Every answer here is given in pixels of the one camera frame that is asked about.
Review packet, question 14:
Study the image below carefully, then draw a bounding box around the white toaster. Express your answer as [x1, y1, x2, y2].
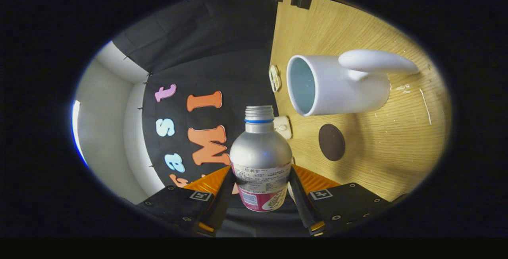
[273, 116, 292, 140]

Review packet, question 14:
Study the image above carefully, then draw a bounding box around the dark brown round coaster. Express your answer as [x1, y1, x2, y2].
[318, 123, 346, 162]

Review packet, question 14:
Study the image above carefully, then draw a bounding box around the wooden table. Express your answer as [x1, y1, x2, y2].
[269, 0, 452, 203]

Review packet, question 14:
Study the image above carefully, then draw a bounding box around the white cup with handle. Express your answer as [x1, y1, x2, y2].
[286, 49, 420, 117]

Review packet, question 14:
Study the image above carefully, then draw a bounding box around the small white tray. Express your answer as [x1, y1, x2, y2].
[269, 65, 281, 93]

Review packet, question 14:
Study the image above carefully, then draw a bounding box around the silver bottle with pink label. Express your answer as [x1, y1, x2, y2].
[229, 105, 293, 213]

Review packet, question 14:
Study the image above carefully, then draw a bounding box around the black backdrop cloth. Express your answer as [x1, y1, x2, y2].
[112, 0, 302, 212]

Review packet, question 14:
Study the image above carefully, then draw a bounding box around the ceiling light panel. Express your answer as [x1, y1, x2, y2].
[72, 100, 82, 160]

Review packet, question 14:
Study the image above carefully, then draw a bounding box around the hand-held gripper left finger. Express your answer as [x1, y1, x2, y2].
[137, 166, 235, 237]

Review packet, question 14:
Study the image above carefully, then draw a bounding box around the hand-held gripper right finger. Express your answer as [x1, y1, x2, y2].
[289, 164, 397, 237]

